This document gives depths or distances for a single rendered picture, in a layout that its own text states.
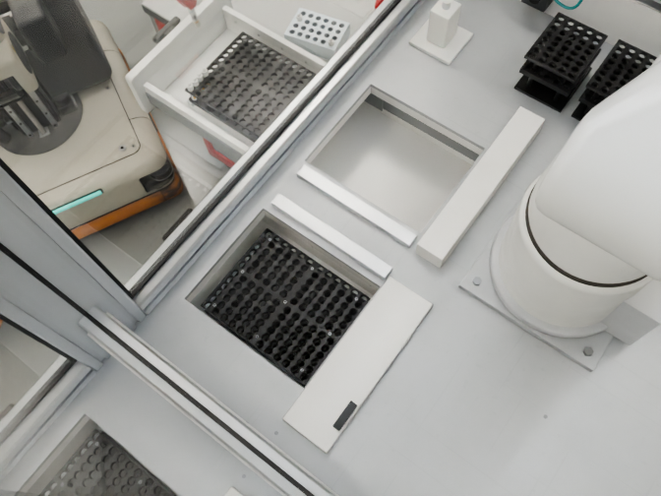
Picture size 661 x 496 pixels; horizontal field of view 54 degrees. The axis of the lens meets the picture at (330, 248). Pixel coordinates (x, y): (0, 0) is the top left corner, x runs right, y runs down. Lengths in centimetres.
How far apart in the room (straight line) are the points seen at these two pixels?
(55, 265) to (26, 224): 8
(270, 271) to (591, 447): 56
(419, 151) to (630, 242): 80
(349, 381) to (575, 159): 57
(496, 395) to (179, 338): 49
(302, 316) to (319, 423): 19
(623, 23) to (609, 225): 83
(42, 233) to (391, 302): 51
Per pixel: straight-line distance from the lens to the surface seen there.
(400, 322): 100
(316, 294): 111
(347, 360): 98
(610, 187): 51
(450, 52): 127
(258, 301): 108
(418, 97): 121
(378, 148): 129
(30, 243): 78
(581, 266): 85
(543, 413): 101
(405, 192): 124
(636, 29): 132
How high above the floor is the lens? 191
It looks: 66 degrees down
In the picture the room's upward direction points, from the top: 7 degrees counter-clockwise
